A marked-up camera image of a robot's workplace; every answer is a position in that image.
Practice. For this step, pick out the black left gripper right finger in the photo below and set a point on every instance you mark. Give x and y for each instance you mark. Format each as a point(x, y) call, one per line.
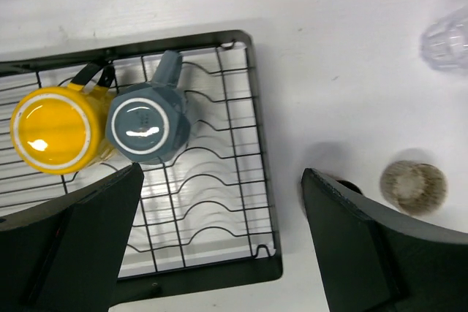
point(373, 258)

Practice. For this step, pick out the brown mug black inside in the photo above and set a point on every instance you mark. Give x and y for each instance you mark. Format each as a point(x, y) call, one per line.
point(349, 185)

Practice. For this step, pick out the black wire dish rack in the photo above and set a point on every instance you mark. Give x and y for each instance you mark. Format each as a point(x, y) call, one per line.
point(205, 219)

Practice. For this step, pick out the grey-blue ceramic mug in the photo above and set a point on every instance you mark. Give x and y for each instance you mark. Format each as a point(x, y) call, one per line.
point(149, 122)

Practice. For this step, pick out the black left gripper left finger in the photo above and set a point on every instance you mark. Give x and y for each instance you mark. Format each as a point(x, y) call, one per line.
point(65, 254)

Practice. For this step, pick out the beige speckled cup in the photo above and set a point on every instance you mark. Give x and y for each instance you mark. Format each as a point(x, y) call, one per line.
point(415, 188)

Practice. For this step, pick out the yellow mug black handle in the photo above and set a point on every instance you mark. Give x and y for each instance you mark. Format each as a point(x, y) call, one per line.
point(60, 130)

